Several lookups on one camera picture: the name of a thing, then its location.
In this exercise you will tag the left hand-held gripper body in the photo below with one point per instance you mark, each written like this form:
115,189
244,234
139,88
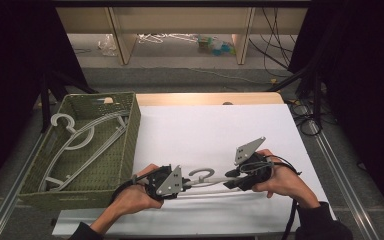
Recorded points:
170,183

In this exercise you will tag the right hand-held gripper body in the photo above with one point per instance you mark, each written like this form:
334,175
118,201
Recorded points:
248,153

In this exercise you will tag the green woven basket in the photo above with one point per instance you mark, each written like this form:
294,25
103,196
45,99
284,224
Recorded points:
96,180

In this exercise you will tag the person's left hand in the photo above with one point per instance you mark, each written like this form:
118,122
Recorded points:
135,200

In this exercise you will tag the person's right hand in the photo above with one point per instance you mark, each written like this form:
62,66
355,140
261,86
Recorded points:
286,183

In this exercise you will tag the white table sheet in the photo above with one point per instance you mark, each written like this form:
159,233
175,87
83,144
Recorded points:
213,133

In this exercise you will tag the colourful plastic toys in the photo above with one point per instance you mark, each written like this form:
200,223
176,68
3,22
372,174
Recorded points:
213,46

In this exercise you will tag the black curtain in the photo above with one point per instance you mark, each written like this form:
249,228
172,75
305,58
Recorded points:
363,83
10,66

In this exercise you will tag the beige wooden desk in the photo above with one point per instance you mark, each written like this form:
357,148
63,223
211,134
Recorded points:
180,20

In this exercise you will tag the clear plastic bag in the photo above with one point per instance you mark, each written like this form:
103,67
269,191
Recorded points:
107,45

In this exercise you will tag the aluminium rail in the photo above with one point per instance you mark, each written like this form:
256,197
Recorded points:
6,203
343,180

